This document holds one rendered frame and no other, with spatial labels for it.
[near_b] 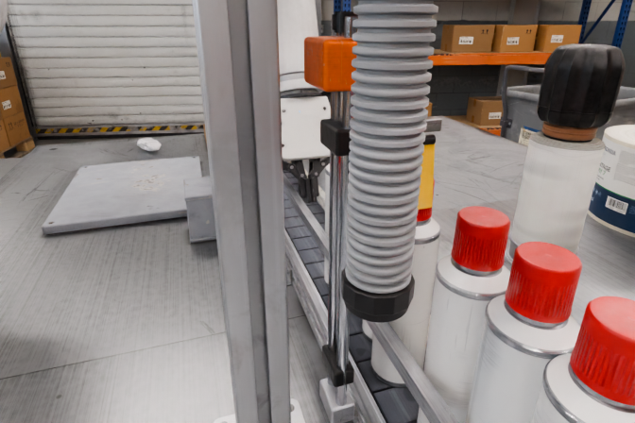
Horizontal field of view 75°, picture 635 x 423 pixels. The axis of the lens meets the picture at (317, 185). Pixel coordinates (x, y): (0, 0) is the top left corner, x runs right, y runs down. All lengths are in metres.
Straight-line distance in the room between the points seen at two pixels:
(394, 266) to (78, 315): 0.54
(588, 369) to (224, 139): 0.22
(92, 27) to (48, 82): 0.75
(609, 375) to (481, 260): 0.10
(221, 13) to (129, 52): 4.61
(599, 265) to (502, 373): 0.46
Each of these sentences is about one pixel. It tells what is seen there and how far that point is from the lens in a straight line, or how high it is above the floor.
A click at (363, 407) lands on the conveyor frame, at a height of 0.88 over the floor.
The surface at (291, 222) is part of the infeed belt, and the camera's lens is 0.72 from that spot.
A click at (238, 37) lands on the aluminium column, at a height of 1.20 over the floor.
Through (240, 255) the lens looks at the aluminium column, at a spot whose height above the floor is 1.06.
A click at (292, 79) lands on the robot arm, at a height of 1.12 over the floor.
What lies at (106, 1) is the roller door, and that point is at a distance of 4.90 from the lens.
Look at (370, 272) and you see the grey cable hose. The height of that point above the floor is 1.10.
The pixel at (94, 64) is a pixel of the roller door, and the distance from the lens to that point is 4.99.
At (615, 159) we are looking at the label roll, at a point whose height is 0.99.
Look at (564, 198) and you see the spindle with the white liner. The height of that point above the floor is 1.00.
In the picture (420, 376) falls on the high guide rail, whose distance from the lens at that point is 0.34.
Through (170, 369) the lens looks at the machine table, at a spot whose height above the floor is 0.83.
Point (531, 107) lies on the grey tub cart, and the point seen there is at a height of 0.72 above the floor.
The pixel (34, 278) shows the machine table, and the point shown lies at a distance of 0.80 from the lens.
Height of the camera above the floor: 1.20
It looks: 22 degrees down
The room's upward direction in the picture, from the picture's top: straight up
